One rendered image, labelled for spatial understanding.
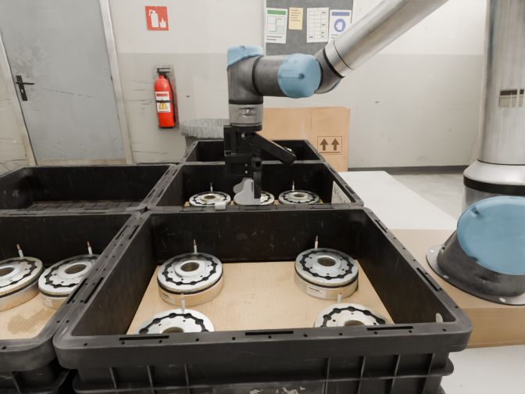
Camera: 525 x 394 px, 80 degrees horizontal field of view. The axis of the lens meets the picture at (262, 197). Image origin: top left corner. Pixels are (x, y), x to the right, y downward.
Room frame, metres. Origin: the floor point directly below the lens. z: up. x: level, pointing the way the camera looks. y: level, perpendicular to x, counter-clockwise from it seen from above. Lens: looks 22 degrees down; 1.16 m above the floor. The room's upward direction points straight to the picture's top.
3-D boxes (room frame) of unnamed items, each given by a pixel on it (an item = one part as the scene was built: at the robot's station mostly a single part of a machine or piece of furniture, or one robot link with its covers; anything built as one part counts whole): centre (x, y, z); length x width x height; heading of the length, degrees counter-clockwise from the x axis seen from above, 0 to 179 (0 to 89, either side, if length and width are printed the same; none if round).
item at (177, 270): (0.43, 0.12, 0.86); 0.05 x 0.05 x 0.01
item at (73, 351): (0.37, 0.00, 0.92); 0.40 x 0.30 x 0.02; 93
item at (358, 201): (0.67, 0.02, 0.92); 0.40 x 0.30 x 0.02; 93
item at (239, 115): (0.70, 0.03, 1.07); 0.08 x 0.08 x 0.05
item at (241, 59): (0.70, 0.03, 1.15); 0.09 x 0.08 x 0.11; 53
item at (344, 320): (0.30, -0.11, 0.86); 0.05 x 0.05 x 0.01
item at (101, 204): (0.65, 0.42, 0.87); 0.40 x 0.30 x 0.11; 93
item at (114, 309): (0.37, 0.00, 0.87); 0.40 x 0.30 x 0.11; 93
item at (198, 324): (0.29, 0.11, 0.86); 0.10 x 0.10 x 0.01
